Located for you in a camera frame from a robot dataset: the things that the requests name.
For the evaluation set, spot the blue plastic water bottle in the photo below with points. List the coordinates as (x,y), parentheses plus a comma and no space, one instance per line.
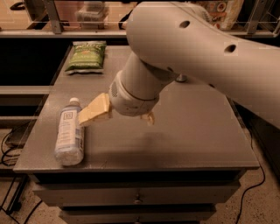
(69,147)

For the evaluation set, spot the silver blue energy drink can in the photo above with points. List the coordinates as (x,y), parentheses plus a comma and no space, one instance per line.
(181,78)

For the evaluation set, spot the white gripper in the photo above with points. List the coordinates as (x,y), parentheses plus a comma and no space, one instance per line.
(127,101)

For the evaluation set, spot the metal shelf rail frame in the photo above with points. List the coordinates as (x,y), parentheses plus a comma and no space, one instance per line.
(257,19)

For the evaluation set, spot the grey upper drawer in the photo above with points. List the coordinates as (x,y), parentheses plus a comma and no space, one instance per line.
(89,195)

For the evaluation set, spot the clear plastic container on shelf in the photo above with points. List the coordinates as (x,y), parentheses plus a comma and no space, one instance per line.
(92,15)

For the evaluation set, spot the colourful printed bag on shelf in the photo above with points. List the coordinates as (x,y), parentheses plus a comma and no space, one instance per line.
(223,13)

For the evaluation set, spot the grey lower drawer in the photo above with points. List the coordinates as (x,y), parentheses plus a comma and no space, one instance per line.
(136,214)

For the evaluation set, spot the black bag on shelf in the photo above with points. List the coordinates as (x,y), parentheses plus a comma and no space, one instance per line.
(123,20)

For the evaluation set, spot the green jalapeno chip bag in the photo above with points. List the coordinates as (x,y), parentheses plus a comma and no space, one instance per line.
(87,57)

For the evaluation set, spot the grey drawer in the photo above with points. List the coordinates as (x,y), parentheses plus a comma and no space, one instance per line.
(136,214)
(89,195)

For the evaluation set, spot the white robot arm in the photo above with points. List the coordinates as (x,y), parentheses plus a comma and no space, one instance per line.
(168,39)

